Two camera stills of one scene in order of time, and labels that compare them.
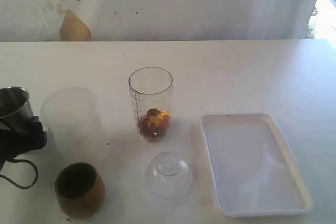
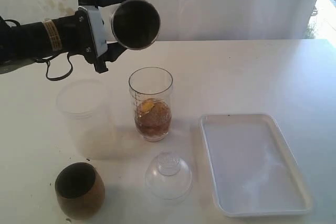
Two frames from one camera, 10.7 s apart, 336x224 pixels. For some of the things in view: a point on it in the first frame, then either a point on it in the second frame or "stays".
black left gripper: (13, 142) -> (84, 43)
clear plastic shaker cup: (150, 89) stays
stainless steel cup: (16, 112) -> (135, 23)
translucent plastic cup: (73, 119) -> (86, 103)
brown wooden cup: (80, 190) stays
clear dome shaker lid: (168, 175) stays
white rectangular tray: (253, 170) stays
